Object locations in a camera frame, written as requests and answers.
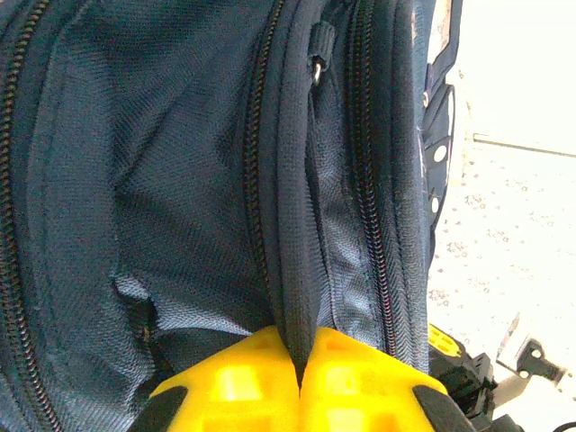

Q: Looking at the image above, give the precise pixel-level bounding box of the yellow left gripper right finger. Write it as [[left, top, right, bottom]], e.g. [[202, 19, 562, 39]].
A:
[[299, 326, 478, 432]]

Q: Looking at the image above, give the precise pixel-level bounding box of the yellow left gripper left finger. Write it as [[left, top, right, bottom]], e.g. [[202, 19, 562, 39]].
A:
[[128, 326, 303, 432]]

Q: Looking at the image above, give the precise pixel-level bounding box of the navy blue backpack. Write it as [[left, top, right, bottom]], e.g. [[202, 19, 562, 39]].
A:
[[0, 0, 464, 432]]

